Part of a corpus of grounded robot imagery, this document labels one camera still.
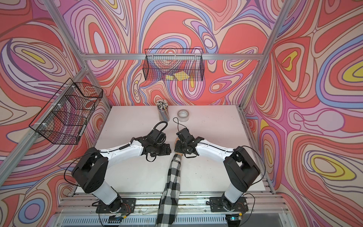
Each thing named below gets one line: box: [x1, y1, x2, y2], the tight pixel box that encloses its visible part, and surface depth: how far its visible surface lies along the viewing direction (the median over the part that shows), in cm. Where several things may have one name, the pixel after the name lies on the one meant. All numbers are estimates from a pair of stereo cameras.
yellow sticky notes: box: [165, 70, 190, 81], surface depth 92 cm
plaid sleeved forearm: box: [155, 153, 182, 227], surface depth 73 cm
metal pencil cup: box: [156, 99, 170, 123], surface depth 100 cm
